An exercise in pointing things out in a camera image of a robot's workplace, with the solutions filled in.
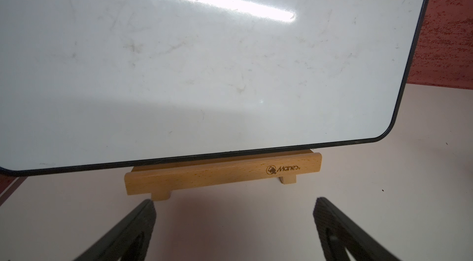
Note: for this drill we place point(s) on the wooden board stand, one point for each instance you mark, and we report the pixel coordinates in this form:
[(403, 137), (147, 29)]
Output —
[(159, 181)]

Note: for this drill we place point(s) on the white board black frame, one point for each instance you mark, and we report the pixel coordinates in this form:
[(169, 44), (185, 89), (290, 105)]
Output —
[(96, 84)]

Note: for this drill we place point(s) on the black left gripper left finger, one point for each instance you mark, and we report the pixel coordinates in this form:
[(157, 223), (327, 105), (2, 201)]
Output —
[(128, 240)]

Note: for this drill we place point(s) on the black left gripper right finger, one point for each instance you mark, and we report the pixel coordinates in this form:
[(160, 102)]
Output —
[(340, 237)]

